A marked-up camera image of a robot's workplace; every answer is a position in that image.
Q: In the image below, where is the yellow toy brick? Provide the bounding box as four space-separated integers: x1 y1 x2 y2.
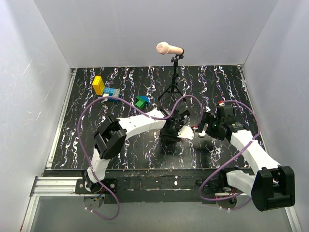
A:
92 76 105 96

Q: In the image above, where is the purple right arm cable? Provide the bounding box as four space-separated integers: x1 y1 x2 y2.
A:
198 100 262 210

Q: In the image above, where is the pink microphone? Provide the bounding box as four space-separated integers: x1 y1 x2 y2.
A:
156 42 184 55

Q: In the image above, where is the white bottle cap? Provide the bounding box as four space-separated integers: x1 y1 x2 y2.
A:
198 130 206 138

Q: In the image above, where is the light blue toy brick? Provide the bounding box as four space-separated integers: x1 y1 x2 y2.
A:
101 87 120 98

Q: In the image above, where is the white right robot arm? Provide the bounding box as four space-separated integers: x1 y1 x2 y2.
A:
197 101 295 212

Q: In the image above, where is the black microphone tripod stand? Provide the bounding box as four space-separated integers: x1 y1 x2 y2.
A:
157 55 183 100

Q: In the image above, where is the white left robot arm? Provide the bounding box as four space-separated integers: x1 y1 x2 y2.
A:
83 109 194 193

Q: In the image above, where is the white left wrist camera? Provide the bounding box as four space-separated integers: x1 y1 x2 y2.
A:
177 126 195 140

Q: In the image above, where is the green toy brick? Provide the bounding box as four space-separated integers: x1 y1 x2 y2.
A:
135 96 147 109

